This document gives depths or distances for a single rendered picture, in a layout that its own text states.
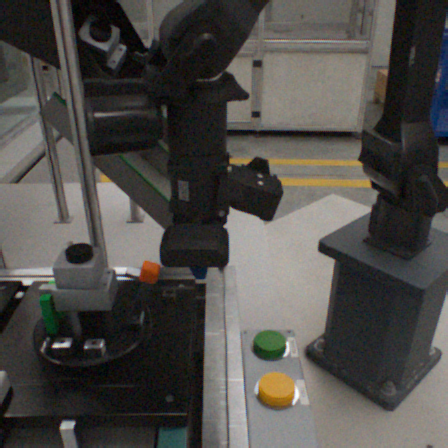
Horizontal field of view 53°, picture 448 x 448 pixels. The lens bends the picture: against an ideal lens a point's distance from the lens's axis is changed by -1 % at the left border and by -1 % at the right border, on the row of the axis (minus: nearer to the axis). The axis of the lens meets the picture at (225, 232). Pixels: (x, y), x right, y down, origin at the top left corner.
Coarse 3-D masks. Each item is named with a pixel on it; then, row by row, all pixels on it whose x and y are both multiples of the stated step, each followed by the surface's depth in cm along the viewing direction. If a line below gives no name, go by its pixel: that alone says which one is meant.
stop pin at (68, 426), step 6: (66, 420) 45; (72, 420) 45; (60, 426) 45; (66, 426) 45; (72, 426) 45; (66, 432) 45; (72, 432) 45; (78, 432) 46; (66, 438) 45; (72, 438) 45; (78, 438) 46; (66, 444) 45; (72, 444) 45; (78, 444) 46
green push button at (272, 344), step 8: (256, 336) 55; (264, 336) 55; (272, 336) 55; (280, 336) 55; (256, 344) 54; (264, 344) 54; (272, 344) 54; (280, 344) 54; (256, 352) 54; (264, 352) 53; (272, 352) 53; (280, 352) 53
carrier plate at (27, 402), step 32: (32, 288) 64; (128, 288) 64; (160, 288) 64; (192, 288) 64; (32, 320) 58; (160, 320) 58; (192, 320) 58; (0, 352) 53; (32, 352) 53; (160, 352) 53; (32, 384) 49; (64, 384) 49; (96, 384) 49; (128, 384) 49; (160, 384) 49; (0, 416) 45; (32, 416) 45; (64, 416) 45; (96, 416) 45; (128, 416) 45; (160, 416) 45
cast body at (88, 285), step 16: (64, 256) 50; (80, 256) 48; (96, 256) 50; (64, 272) 48; (80, 272) 48; (96, 272) 49; (112, 272) 53; (48, 288) 52; (64, 288) 49; (80, 288) 50; (96, 288) 50; (112, 288) 52; (64, 304) 50; (80, 304) 51; (96, 304) 51; (112, 304) 52
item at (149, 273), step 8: (144, 264) 51; (152, 264) 51; (128, 272) 51; (136, 272) 51; (144, 272) 50; (152, 272) 50; (144, 280) 51; (152, 280) 51; (144, 288) 51; (136, 296) 52; (144, 296) 52; (136, 304) 53; (144, 304) 53; (136, 312) 53
